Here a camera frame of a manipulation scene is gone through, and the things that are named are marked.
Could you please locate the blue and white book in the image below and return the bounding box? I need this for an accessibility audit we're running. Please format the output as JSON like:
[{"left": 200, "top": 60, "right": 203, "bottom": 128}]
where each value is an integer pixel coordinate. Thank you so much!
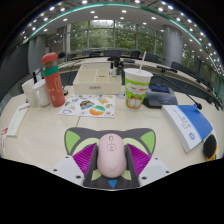
[{"left": 161, "top": 104, "right": 214, "bottom": 154}]

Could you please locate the red bottle with green band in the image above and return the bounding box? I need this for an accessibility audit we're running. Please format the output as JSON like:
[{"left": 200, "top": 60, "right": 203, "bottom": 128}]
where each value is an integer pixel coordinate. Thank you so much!
[{"left": 41, "top": 52, "right": 66, "bottom": 108}]

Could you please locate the pink computer mouse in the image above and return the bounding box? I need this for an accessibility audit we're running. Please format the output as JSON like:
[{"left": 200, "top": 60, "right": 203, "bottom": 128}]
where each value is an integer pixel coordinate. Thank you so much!
[{"left": 96, "top": 133, "right": 128, "bottom": 179}]

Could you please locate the white compartment box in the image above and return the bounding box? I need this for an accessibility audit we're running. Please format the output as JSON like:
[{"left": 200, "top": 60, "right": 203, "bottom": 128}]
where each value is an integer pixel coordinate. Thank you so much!
[{"left": 72, "top": 62, "right": 123, "bottom": 96}]

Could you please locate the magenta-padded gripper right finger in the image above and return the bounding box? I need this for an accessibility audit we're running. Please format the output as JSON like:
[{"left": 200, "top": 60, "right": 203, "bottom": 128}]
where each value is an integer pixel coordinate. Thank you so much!
[{"left": 124, "top": 143, "right": 172, "bottom": 188}]

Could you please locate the white red leaflet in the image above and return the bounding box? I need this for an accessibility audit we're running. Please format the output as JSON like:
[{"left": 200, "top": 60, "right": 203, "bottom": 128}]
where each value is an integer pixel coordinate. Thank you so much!
[{"left": 0, "top": 126, "right": 9, "bottom": 158}]

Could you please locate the dark conference microphone unit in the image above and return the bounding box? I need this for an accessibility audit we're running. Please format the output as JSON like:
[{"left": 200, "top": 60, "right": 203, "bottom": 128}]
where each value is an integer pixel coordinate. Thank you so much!
[{"left": 143, "top": 73, "right": 203, "bottom": 111}]

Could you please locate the cat-shaped grey green mouse pad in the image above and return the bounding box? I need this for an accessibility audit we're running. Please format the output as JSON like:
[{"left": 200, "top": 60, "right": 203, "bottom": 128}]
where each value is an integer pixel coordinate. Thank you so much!
[{"left": 63, "top": 126, "right": 157, "bottom": 190}]

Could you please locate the green printed paper cup with straw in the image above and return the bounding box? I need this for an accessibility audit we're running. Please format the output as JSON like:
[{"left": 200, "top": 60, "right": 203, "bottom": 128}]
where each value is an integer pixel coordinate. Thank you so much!
[{"left": 123, "top": 60, "right": 154, "bottom": 110}]

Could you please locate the white paper sheet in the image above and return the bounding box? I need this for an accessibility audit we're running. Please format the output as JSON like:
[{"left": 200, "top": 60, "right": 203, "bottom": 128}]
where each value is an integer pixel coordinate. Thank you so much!
[{"left": 5, "top": 102, "right": 31, "bottom": 138}]

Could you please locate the white mug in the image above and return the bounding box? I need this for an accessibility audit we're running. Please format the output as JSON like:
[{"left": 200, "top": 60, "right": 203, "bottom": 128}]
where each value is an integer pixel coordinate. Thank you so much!
[{"left": 32, "top": 79, "right": 52, "bottom": 108}]

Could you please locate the white ribbed cup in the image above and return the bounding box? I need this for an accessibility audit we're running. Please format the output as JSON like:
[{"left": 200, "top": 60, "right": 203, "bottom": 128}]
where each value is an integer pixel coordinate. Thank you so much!
[{"left": 21, "top": 78, "right": 38, "bottom": 108}]

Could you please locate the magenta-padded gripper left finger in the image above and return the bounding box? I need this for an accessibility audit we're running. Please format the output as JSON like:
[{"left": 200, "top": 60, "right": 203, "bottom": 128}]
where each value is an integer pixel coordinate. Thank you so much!
[{"left": 52, "top": 142, "right": 99, "bottom": 188}]

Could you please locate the colourful sticker sheet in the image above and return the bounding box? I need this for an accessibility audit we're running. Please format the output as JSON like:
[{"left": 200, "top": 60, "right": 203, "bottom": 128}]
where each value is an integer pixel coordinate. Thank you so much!
[{"left": 58, "top": 93, "right": 117, "bottom": 118}]

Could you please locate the group of ceiling lights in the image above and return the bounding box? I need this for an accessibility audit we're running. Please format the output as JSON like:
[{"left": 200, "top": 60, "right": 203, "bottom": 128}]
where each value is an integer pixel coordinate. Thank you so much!
[{"left": 19, "top": 0, "right": 222, "bottom": 73}]

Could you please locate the group of black office chairs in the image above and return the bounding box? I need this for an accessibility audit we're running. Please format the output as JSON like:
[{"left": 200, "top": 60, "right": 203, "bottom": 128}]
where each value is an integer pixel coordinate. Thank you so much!
[{"left": 66, "top": 49, "right": 222, "bottom": 111}]

